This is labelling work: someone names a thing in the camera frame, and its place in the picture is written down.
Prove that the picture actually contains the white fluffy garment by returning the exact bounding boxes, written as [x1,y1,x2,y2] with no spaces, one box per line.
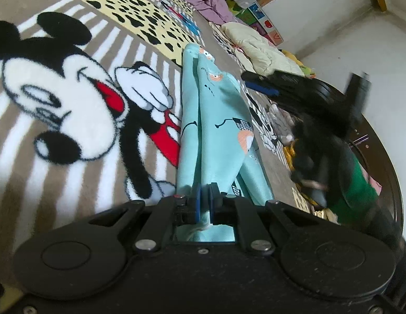
[268,103,297,144]

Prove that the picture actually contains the yellow knit sweater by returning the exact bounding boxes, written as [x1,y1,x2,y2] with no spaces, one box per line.
[283,137,305,171]

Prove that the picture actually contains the teal lion print pants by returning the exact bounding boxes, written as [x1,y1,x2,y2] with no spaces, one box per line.
[175,42,275,243]

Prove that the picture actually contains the pile of folded clothes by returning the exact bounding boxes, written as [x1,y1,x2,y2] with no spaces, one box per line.
[291,164,383,223]

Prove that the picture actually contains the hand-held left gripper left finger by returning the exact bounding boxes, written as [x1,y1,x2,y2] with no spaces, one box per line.
[88,186,203,256]

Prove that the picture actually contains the person's right hand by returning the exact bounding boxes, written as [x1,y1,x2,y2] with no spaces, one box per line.
[291,119,351,203]

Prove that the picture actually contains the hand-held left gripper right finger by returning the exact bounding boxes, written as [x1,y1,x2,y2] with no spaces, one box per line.
[209,183,332,255]

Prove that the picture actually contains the cream quilt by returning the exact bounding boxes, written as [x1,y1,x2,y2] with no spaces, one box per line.
[221,22,305,77]

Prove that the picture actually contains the yellow green plush toy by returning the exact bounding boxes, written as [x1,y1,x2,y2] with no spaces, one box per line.
[281,49,316,77]

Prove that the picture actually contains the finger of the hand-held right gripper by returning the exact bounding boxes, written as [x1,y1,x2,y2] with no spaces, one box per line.
[241,71,288,87]
[247,83,282,97]

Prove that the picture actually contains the cartoon mouse printed blanket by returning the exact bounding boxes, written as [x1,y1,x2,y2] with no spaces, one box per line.
[0,0,321,288]

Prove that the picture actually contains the colourful play mat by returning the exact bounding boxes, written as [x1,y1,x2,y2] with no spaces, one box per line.
[190,0,283,46]

